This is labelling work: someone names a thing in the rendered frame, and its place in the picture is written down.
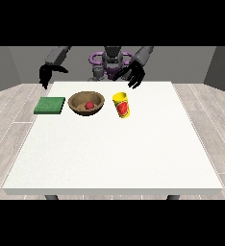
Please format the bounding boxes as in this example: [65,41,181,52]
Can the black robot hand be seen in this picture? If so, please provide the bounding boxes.
[112,60,146,90]
[38,63,69,90]

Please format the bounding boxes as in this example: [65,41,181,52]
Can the green square pad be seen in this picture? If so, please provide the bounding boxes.
[33,96,66,115]

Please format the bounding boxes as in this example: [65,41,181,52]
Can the yellow cup with melon print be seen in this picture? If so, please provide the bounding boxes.
[112,91,132,119]

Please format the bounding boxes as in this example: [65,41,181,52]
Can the brown wooden bowl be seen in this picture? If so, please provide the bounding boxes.
[67,90,106,117]

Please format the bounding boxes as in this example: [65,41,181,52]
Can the grey robot trunk purple rings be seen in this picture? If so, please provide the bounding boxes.
[87,46,134,83]

